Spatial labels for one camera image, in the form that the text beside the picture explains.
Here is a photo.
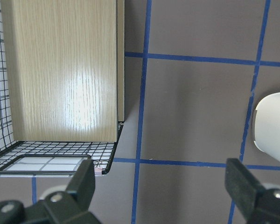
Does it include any wire rack with wooden shelf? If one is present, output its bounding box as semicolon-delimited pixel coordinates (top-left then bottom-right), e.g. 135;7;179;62
0;0;125;177

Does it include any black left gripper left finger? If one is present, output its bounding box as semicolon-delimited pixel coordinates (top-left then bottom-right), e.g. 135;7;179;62
0;159;100;224

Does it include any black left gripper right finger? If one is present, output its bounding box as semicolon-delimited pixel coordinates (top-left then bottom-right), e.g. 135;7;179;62
224;158;280;224

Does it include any white toaster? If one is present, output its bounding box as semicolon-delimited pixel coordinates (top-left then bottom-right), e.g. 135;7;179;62
252;92;280;162

